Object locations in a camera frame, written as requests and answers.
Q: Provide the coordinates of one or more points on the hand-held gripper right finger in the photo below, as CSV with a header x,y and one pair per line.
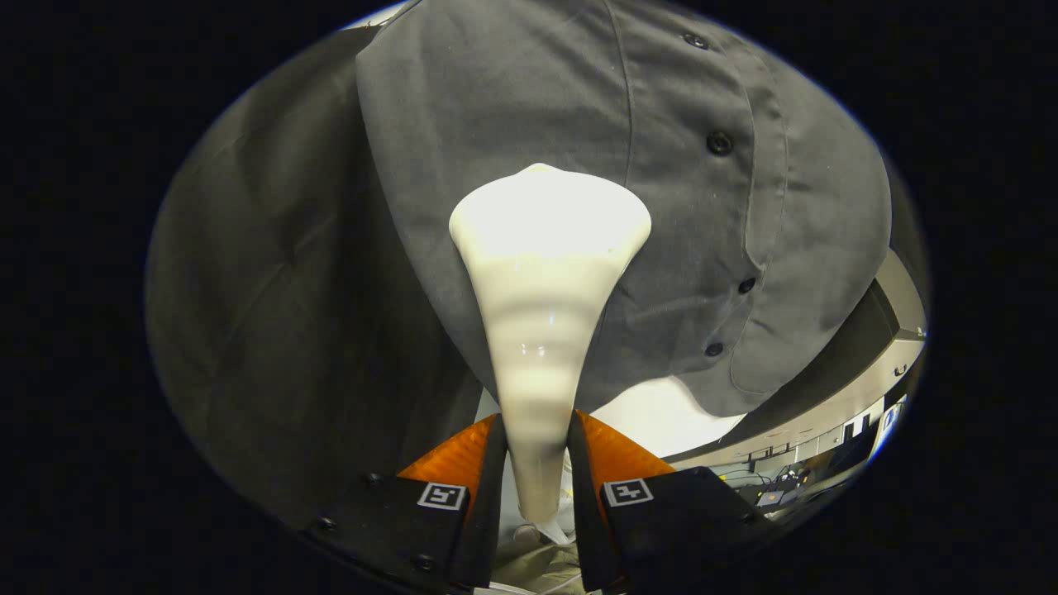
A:
x,y
583,512

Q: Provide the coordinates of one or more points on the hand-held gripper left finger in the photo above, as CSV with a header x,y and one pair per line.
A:
x,y
489,512

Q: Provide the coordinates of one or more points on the grey button-up shirt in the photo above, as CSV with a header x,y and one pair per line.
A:
x,y
529,99

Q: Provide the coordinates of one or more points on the beige cabinet with dark top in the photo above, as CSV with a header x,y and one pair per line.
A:
x,y
826,417

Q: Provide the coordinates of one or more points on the black backdrop cloth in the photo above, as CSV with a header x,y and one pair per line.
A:
x,y
273,330

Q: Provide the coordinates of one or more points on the white side desk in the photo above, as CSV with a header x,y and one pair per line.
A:
x,y
893,417

